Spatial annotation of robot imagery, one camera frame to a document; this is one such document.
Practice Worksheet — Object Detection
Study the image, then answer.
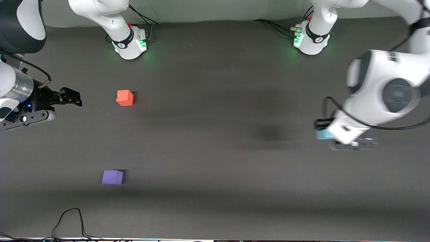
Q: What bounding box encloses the black thin edge cable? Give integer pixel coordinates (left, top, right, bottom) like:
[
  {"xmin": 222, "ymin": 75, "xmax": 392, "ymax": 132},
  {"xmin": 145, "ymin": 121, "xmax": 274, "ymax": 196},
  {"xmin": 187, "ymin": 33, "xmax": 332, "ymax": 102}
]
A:
[{"xmin": 0, "ymin": 231, "xmax": 54, "ymax": 242}]

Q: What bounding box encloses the black right base cable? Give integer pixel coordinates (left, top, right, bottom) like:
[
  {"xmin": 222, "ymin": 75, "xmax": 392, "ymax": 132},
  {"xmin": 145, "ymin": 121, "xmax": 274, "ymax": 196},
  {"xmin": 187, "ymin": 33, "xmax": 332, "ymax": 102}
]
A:
[
  {"xmin": 128, "ymin": 10, "xmax": 150, "ymax": 26},
  {"xmin": 128, "ymin": 5, "xmax": 159, "ymax": 26}
]

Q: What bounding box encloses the black looped table cable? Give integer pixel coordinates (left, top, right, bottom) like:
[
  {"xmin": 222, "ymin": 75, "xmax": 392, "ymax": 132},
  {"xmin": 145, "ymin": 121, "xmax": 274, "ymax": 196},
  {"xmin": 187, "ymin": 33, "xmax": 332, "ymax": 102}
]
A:
[{"xmin": 51, "ymin": 207, "xmax": 102, "ymax": 241}]

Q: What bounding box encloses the orange foam block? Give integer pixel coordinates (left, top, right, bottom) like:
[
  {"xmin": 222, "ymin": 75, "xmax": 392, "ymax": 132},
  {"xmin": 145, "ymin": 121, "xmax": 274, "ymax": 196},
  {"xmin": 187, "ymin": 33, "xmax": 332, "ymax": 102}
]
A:
[{"xmin": 116, "ymin": 90, "xmax": 134, "ymax": 107}]

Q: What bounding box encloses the light blue foam block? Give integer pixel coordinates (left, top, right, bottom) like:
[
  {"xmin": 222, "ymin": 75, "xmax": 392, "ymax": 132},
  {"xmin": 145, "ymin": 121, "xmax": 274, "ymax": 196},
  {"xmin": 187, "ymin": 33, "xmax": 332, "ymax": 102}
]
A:
[{"xmin": 316, "ymin": 130, "xmax": 337, "ymax": 141}]

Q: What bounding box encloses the purple foam block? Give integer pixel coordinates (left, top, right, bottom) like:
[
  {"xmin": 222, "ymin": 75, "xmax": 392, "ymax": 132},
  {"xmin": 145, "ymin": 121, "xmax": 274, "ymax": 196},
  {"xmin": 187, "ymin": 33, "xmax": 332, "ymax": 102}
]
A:
[{"xmin": 102, "ymin": 170, "xmax": 124, "ymax": 186}]

